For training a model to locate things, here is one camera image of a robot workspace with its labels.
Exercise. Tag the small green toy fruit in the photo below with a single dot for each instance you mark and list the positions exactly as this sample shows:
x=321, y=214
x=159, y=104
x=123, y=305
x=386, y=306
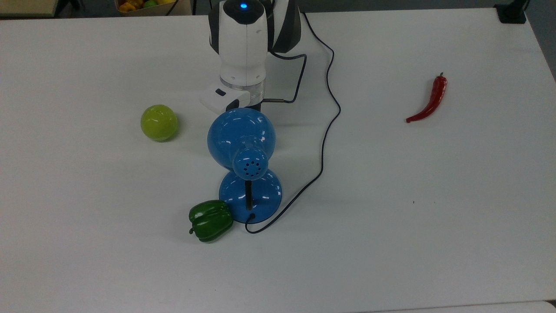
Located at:
x=150, y=3

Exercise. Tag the red toy chili pepper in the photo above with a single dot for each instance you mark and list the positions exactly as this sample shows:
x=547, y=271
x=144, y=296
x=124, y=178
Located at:
x=436, y=93

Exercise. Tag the green toy bell pepper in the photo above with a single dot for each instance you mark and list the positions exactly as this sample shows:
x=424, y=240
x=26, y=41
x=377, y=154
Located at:
x=210, y=219

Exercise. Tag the tan wooden board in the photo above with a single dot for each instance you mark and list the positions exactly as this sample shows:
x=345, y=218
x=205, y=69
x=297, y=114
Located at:
x=26, y=6

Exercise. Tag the black clamp mount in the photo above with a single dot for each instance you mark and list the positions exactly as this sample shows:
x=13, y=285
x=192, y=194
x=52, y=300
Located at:
x=510, y=15

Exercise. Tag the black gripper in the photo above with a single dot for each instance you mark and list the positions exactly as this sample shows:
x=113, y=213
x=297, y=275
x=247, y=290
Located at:
x=255, y=106

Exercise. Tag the blue desk lamp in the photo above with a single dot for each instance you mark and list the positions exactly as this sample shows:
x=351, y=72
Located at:
x=241, y=134

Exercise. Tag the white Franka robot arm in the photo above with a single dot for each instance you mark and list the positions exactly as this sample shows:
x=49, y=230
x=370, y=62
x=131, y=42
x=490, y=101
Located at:
x=243, y=43

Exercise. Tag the cardboard box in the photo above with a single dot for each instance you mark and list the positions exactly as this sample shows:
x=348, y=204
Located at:
x=173, y=11

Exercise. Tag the orange-yellow toy fruit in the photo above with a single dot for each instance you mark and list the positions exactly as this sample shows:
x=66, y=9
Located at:
x=128, y=6

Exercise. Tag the yellow-green toy apple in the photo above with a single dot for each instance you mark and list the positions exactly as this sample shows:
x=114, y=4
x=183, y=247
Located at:
x=158, y=123

